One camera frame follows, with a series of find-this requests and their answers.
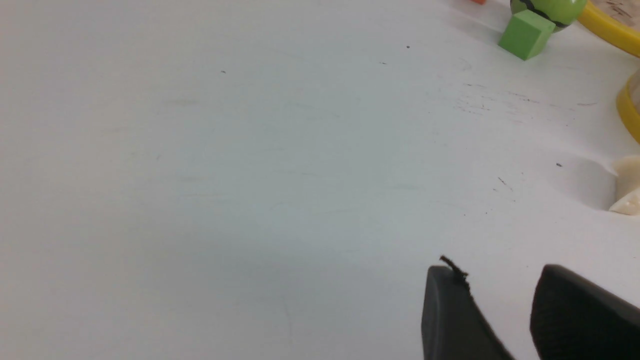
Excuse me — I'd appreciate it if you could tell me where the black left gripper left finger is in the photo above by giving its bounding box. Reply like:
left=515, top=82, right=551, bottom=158
left=421, top=255, right=514, bottom=360

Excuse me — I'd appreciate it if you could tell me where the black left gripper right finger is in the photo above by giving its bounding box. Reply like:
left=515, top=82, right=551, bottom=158
left=530, top=264, right=640, bottom=360

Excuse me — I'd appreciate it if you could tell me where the green foam cube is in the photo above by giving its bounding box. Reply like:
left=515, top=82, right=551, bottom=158
left=498, top=9, right=556, bottom=60

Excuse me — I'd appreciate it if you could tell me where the yellow rimmed bamboo steamer tray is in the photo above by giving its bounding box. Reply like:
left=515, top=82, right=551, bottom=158
left=615, top=69, right=640, bottom=144

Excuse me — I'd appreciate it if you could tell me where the yellow rimmed bamboo steamer lid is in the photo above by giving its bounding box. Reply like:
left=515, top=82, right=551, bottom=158
left=578, top=0, right=640, bottom=58

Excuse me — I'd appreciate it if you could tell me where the green striped toy ball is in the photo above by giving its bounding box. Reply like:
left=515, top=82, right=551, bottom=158
left=509, top=0, right=588, bottom=32

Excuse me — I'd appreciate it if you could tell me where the white toy dumpling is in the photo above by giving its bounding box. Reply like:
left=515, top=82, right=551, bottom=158
left=609, top=155, right=640, bottom=216

